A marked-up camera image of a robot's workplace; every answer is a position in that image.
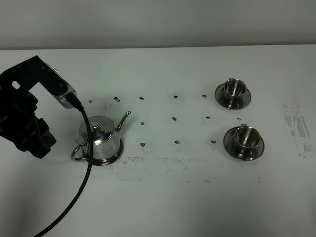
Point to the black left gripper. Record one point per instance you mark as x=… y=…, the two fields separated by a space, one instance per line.
x=19 y=124

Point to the stainless steel teapot coaster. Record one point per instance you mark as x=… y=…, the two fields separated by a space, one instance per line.
x=106 y=154

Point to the far stainless steel saucer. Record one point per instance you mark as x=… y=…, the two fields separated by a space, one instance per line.
x=228 y=103

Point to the stainless steel saucer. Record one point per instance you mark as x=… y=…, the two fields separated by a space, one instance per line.
x=228 y=103
x=237 y=153

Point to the near stainless steel saucer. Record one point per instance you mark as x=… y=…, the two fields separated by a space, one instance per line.
x=237 y=153

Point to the far stainless steel teacup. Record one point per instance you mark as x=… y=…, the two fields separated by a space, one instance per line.
x=234 y=90

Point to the stainless steel teacup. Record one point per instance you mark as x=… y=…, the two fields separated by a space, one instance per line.
x=247 y=138
x=234 y=90

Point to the near stainless steel teacup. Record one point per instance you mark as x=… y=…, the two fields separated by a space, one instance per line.
x=247 y=138

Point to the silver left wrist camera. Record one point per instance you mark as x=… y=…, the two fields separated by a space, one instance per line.
x=32 y=71

